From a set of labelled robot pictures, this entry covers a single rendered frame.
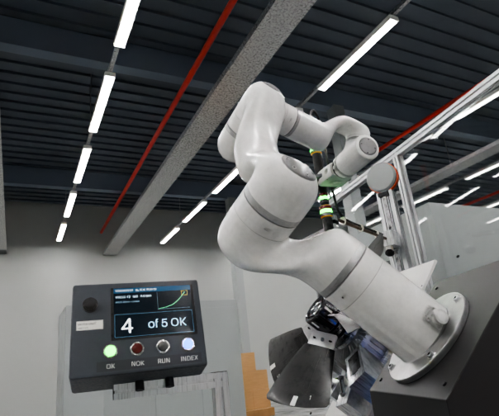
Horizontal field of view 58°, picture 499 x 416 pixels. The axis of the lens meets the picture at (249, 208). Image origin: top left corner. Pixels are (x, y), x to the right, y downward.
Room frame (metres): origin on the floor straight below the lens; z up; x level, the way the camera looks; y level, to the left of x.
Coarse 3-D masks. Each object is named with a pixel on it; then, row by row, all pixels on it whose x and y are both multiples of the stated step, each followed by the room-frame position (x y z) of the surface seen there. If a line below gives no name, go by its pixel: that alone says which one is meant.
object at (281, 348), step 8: (280, 336) 1.83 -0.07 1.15; (288, 336) 1.78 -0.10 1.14; (296, 336) 1.75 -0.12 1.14; (304, 336) 1.72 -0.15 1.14; (272, 344) 1.87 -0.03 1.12; (280, 344) 1.82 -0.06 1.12; (288, 344) 1.78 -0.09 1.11; (296, 344) 1.75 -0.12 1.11; (272, 352) 1.87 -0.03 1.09; (280, 352) 1.82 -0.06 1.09; (288, 352) 1.78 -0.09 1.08; (296, 352) 1.75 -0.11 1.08; (272, 360) 1.86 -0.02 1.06; (280, 360) 1.81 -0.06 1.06; (288, 360) 1.78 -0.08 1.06; (280, 368) 1.81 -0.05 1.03
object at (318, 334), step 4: (312, 332) 1.61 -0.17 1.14; (316, 332) 1.61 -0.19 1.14; (320, 332) 1.61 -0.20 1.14; (312, 336) 1.60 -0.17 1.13; (316, 336) 1.60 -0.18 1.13; (320, 336) 1.60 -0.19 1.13; (324, 336) 1.60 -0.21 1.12; (328, 336) 1.59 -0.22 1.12; (332, 336) 1.59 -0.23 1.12; (336, 336) 1.59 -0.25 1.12; (308, 340) 1.60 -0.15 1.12; (312, 340) 1.59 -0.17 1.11; (316, 340) 1.59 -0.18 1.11; (320, 340) 1.59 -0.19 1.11; (328, 340) 1.58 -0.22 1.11; (332, 340) 1.58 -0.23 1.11; (336, 340) 1.58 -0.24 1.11; (316, 344) 1.58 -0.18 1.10; (320, 344) 1.58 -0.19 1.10; (324, 344) 1.58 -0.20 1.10; (328, 344) 1.57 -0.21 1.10; (332, 344) 1.57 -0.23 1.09; (332, 348) 1.56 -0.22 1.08
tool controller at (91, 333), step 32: (96, 288) 0.91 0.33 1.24; (128, 288) 0.93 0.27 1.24; (160, 288) 0.95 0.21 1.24; (192, 288) 0.98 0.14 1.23; (96, 320) 0.90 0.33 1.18; (160, 320) 0.94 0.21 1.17; (192, 320) 0.96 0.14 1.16; (96, 352) 0.88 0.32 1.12; (128, 352) 0.90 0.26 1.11; (192, 352) 0.94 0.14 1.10; (96, 384) 0.92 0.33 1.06
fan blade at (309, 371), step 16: (304, 352) 1.56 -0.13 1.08; (320, 352) 1.55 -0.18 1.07; (288, 368) 1.56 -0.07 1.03; (304, 368) 1.53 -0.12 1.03; (320, 368) 1.51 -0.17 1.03; (288, 384) 1.52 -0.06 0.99; (304, 384) 1.49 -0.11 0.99; (320, 384) 1.48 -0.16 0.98; (272, 400) 1.52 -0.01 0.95; (288, 400) 1.48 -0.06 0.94; (304, 400) 1.45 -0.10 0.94; (320, 400) 1.43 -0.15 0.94
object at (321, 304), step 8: (320, 296) 1.64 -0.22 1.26; (312, 304) 1.67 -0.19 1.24; (320, 304) 1.61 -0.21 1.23; (328, 304) 1.58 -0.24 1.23; (312, 312) 1.64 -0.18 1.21; (320, 312) 1.57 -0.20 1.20; (328, 312) 1.57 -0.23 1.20; (336, 312) 1.58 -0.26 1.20; (312, 320) 1.59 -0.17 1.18; (320, 320) 1.58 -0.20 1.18; (328, 320) 1.58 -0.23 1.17; (336, 320) 1.58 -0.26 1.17; (320, 328) 1.60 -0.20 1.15; (328, 328) 1.59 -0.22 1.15; (336, 328) 1.60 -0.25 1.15; (344, 336) 1.59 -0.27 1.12; (336, 344) 1.62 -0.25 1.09
